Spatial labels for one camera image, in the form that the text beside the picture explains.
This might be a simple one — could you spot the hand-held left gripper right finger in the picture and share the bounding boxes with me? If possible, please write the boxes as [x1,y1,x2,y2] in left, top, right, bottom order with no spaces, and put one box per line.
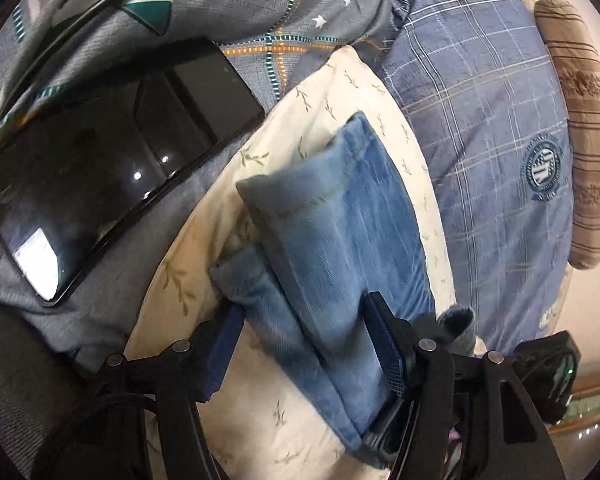
[362,291,566,480]

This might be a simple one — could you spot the cream leaf-print bed sheet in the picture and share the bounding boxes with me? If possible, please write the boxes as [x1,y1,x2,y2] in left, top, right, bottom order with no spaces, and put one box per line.
[122,45,486,480]

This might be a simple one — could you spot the black tablet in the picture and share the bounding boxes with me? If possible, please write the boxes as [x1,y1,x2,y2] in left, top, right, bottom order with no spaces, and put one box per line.
[0,36,266,308]

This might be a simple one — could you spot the brown striped pillow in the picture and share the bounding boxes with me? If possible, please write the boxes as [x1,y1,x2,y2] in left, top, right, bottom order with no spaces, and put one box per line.
[534,0,600,271]

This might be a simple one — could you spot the black cable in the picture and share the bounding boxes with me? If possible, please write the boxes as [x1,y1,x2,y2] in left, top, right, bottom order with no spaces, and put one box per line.
[0,0,216,126]

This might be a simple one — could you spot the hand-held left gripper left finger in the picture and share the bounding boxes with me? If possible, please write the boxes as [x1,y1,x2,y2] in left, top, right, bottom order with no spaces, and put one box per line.
[92,305,246,480]

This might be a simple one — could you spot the blue denim pants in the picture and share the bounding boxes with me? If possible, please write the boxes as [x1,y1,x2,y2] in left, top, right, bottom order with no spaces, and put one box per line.
[209,111,477,471]

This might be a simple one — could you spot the grey patterned quilt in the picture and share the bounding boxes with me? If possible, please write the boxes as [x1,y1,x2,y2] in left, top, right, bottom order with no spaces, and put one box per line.
[0,0,406,376]

